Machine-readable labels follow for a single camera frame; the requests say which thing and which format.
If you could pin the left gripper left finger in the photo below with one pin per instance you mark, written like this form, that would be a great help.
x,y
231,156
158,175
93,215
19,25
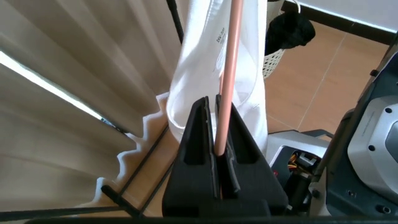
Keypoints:
x,y
186,186

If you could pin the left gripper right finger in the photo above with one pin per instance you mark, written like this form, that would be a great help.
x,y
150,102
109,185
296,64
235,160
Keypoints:
x,y
258,183

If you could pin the white printed shirt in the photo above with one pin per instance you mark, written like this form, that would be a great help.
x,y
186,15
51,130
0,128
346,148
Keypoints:
x,y
196,77

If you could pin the pink clothes hanger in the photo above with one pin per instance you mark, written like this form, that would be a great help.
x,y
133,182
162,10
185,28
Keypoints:
x,y
228,77

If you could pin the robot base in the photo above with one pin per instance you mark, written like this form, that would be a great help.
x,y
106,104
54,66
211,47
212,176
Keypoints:
x,y
367,155

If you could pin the white laundry basket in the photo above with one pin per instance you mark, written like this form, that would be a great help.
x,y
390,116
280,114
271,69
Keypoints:
x,y
272,63

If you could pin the black garment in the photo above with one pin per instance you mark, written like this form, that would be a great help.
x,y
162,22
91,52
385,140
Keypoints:
x,y
289,31

